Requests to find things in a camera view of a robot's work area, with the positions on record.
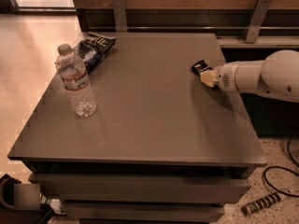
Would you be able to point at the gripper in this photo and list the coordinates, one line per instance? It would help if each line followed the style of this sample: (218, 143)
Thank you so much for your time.
(226, 78)

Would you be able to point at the black rxbar chocolate bar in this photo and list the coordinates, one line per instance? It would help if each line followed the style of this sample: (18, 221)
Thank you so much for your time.
(200, 67)

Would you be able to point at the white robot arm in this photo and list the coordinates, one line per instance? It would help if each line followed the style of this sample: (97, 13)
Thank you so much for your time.
(276, 77)

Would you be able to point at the blue chip bag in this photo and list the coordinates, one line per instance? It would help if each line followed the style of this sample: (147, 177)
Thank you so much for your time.
(93, 49)

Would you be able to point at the grey drawer cabinet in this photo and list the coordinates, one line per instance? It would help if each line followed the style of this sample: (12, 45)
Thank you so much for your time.
(161, 148)

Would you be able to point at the clear plastic water bottle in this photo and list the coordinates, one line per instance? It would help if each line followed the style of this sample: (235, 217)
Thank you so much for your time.
(73, 73)

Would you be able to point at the black bin on floor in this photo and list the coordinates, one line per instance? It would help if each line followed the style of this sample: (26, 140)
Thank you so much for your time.
(21, 203)

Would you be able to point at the right metal bracket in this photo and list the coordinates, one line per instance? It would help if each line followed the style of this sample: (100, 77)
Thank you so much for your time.
(256, 20)

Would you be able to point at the metal bracket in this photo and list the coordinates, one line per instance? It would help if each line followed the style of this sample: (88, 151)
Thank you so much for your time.
(120, 18)
(256, 20)

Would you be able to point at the left metal bracket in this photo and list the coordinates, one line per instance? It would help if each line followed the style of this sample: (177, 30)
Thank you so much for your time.
(120, 18)

